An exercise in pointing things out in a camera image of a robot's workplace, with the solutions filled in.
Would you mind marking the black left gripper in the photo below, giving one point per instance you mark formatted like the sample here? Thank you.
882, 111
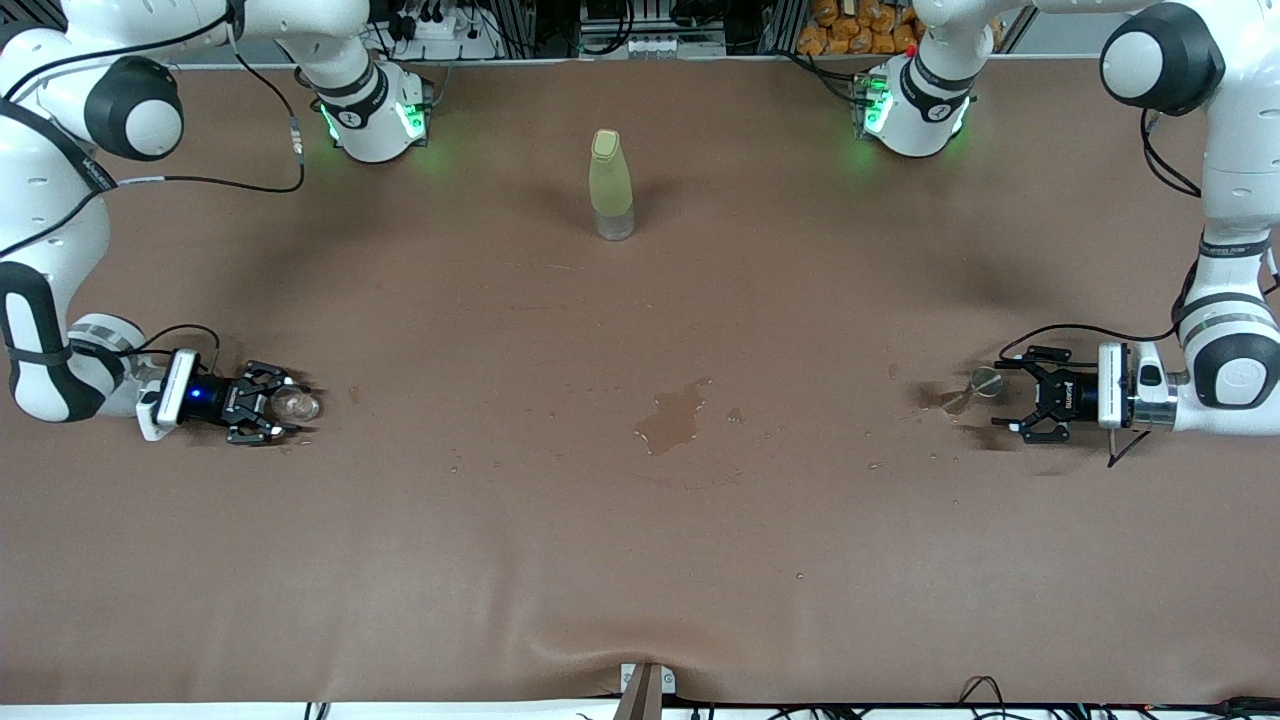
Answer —
1070, 397

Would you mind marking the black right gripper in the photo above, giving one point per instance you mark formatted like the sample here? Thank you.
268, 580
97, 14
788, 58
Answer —
216, 402

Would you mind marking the clear glass beaker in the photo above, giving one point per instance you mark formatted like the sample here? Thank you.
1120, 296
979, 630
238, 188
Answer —
296, 405

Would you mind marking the steel double jigger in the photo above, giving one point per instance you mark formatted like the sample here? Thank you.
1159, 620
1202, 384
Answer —
986, 381

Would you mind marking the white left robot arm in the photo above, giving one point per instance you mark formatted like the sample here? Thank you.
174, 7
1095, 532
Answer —
1240, 200

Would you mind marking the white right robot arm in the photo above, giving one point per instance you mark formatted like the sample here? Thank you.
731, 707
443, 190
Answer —
40, 200

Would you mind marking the green sleeved shaker bottle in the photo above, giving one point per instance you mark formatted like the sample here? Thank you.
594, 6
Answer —
611, 180

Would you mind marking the spilled liquid puddle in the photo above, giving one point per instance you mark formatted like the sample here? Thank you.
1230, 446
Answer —
670, 420

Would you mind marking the white power strip with plugs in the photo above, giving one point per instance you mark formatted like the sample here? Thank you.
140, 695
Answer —
440, 42

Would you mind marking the orange packaged snacks pile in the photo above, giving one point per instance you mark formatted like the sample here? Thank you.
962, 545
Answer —
850, 30

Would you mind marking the brown table mat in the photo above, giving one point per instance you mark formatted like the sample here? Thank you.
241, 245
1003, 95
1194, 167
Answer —
640, 560

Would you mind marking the white mounting plate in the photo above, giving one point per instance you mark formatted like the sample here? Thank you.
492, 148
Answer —
668, 680

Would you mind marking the white socket strip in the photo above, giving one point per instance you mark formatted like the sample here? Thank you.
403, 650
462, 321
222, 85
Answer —
650, 45

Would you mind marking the brown camera post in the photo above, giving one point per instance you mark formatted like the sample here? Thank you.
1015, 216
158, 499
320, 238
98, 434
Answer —
640, 700

